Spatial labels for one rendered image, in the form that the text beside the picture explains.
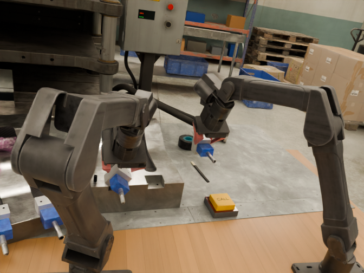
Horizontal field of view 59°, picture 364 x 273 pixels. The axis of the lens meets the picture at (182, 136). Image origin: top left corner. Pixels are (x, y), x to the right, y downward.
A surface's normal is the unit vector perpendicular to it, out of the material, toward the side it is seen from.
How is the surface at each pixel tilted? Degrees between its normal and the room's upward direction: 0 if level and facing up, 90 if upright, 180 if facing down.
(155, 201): 90
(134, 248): 0
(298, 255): 0
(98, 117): 90
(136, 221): 0
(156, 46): 90
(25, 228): 90
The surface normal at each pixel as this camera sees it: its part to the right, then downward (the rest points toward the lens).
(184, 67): 0.14, 0.48
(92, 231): 0.94, 0.22
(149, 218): 0.15, -0.90
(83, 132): -0.08, -0.29
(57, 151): -0.01, -0.51
